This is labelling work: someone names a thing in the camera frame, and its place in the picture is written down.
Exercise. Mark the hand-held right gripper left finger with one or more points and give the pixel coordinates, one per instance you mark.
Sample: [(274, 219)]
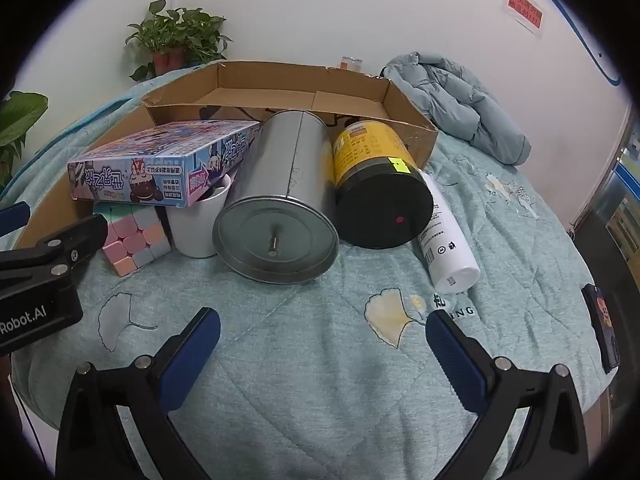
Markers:
[(192, 355)]

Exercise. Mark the colourful printed game box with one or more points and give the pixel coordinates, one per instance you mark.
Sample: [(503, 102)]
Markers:
[(150, 155)]

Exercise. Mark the red wall sign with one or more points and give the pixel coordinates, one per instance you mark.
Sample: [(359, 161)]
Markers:
[(525, 10)]

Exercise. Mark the brown cardboard box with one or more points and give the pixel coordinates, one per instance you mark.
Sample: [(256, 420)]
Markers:
[(300, 80)]

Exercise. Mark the large-leaf green plant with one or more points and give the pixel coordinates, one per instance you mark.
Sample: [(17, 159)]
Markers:
[(20, 115)]

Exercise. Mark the silver metal can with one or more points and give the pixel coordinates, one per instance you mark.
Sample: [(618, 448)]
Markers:
[(280, 170)]

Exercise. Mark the green potted plant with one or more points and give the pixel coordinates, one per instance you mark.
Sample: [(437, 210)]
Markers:
[(185, 30)]

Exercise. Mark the pastel puzzle cube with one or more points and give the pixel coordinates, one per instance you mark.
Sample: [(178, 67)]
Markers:
[(135, 242)]

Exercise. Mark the light blue puffer jacket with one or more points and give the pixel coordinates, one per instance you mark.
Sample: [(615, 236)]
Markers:
[(450, 95)]

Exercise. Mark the black jar with yellow label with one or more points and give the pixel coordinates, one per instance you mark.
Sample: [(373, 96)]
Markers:
[(385, 210)]

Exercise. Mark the black phone on edge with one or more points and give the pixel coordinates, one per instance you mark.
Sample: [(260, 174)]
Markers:
[(602, 325)]

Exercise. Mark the white spray bottle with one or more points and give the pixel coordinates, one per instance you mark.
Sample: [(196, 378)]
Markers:
[(450, 250)]

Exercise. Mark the white cup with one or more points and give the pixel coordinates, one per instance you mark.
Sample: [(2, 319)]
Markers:
[(192, 230)]

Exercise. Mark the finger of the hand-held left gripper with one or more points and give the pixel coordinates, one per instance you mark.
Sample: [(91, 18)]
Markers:
[(12, 215), (75, 240)]

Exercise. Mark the metal framed cabinet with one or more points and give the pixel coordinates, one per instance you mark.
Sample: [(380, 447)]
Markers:
[(620, 220)]

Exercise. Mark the small glass jar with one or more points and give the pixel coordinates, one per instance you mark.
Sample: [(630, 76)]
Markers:
[(350, 64)]

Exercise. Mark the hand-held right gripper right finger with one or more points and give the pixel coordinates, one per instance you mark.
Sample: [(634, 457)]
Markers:
[(457, 360)]

